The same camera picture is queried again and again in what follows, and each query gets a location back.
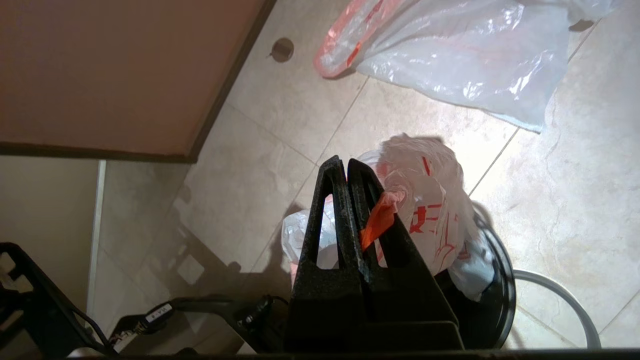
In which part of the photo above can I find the black round trash bin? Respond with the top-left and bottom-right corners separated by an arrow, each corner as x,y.
432,200 -> 517,350

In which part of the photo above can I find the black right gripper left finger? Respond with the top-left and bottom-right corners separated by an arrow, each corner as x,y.
286,155 -> 370,323

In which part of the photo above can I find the white red plastic bag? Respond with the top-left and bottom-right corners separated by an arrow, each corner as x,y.
281,134 -> 497,302

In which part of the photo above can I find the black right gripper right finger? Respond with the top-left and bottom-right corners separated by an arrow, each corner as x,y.
349,159 -> 460,323

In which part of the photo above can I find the grey bin retaining ring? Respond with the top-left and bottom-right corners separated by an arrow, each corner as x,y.
511,269 -> 602,350

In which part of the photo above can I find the white red plastic bin liner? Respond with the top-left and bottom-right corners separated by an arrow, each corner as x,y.
314,0 -> 618,133

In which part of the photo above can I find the round metal floor drain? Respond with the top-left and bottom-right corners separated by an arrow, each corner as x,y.
270,37 -> 295,63

